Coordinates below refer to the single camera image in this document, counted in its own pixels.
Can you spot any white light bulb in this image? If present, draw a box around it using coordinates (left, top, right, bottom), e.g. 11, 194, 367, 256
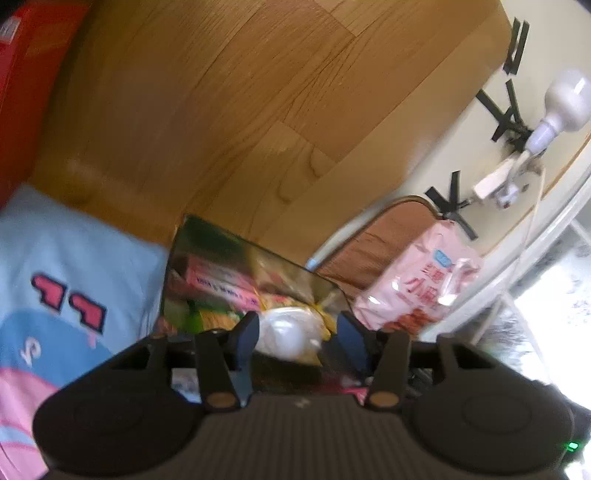
525, 70, 591, 156

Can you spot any brown seat cushion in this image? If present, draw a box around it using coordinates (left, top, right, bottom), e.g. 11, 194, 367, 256
313, 195, 441, 298

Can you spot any wooden board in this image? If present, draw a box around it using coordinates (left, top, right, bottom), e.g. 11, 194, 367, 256
31, 1, 510, 263

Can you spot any black sheep print box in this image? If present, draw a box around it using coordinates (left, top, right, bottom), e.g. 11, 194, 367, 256
160, 215, 361, 400

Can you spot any red gift bag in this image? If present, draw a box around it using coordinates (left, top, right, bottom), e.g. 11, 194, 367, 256
0, 1, 92, 203

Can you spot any large pink snack bag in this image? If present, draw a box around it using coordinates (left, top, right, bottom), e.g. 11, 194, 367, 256
353, 220, 483, 337

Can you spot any white power adapter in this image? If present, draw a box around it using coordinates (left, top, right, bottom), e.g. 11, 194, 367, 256
472, 151, 531, 210

